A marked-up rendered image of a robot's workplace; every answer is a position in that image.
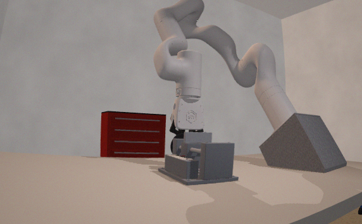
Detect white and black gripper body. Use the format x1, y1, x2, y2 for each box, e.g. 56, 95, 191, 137
172, 97, 204, 130

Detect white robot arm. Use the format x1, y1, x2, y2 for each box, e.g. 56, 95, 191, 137
154, 0, 297, 132

